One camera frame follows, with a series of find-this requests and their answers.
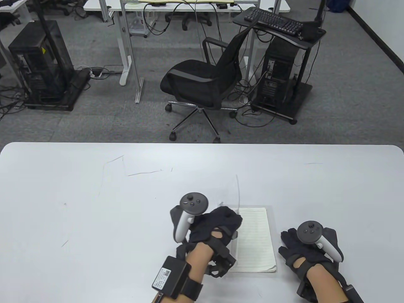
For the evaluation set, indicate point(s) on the dark blue seat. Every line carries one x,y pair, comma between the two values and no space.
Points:
337,4

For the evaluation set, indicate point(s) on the small white desk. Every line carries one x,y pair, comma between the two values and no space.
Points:
9,4

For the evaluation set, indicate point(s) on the black stand pole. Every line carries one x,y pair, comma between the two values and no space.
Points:
44,22

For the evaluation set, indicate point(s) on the person's left forearm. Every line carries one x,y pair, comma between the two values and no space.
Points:
195,262

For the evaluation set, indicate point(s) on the black swivel chair base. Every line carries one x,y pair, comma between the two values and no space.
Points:
189,20

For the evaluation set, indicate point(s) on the aluminium frame post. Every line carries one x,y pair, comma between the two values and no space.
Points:
129,47

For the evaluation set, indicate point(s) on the black keyboard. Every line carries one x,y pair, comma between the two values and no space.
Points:
271,19

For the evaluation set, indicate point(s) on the black computer tower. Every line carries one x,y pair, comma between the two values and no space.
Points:
34,63
277,69

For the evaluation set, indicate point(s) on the black office chair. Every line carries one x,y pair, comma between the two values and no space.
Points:
189,75

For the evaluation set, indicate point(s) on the person's right hand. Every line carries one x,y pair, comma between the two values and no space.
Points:
303,252

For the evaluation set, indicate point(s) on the black cart with keyboard tray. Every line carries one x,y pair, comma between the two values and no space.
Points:
301,94

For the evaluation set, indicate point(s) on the person's left hand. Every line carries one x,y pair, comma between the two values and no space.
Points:
217,227

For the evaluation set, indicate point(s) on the long white desk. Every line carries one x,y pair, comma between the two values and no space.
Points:
94,4

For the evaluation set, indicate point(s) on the person's right forearm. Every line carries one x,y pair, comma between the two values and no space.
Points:
325,284

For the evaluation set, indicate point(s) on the lined loose-leaf paper stack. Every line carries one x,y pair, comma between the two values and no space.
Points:
255,243

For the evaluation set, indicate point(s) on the white power strip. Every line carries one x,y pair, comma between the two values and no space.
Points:
96,73

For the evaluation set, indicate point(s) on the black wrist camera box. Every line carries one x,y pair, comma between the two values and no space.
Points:
353,293
172,277

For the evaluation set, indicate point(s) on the black and white controller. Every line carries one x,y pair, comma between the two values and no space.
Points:
189,208
312,235

